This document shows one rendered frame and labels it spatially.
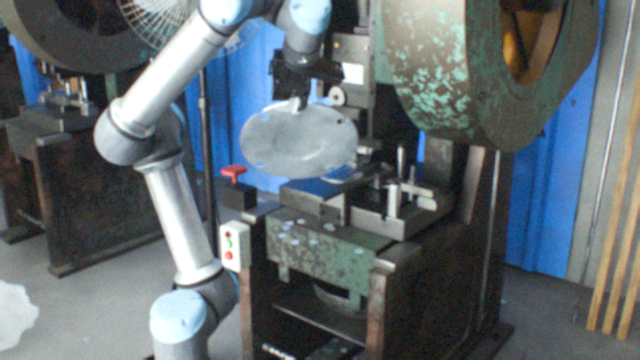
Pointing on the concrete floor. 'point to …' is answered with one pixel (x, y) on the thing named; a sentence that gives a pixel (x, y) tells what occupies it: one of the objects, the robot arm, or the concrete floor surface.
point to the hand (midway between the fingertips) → (296, 107)
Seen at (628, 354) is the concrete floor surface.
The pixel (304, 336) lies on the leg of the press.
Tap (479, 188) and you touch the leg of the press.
